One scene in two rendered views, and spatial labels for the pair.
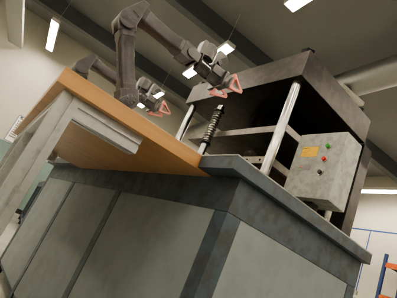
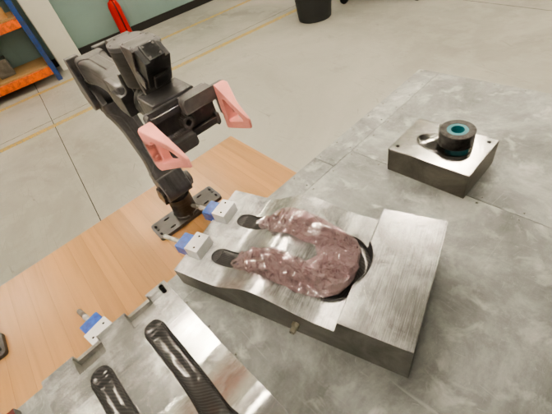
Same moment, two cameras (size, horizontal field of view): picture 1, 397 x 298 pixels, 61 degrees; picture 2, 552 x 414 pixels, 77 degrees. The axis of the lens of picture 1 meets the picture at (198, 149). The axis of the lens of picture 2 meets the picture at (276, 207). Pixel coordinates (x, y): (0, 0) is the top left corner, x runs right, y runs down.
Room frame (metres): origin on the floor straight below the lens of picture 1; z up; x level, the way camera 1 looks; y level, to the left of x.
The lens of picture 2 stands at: (1.78, -0.14, 1.44)
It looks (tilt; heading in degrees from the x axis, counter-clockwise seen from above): 45 degrees down; 88
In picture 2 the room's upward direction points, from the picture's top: 16 degrees counter-clockwise
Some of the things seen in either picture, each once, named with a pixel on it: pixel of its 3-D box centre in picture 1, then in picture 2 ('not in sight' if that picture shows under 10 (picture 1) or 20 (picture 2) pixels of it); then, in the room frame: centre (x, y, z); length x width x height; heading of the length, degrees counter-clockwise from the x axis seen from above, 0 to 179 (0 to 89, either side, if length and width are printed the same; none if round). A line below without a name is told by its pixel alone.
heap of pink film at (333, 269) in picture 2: not in sight; (294, 245); (1.80, 0.29, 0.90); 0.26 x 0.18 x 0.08; 139
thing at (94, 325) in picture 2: not in sight; (94, 324); (1.35, 0.30, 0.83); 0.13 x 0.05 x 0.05; 131
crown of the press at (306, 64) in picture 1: (262, 126); not in sight; (2.52, -0.41, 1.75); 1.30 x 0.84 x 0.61; 31
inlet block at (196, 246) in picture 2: not in sight; (185, 243); (1.57, 0.42, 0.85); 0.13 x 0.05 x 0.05; 139
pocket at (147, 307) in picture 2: not in sight; (144, 315); (1.48, 0.26, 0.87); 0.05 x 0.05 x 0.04; 31
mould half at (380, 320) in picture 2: not in sight; (301, 255); (1.81, 0.29, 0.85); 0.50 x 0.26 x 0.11; 139
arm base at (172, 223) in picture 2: not in sight; (181, 203); (1.56, 0.59, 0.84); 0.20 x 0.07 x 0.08; 28
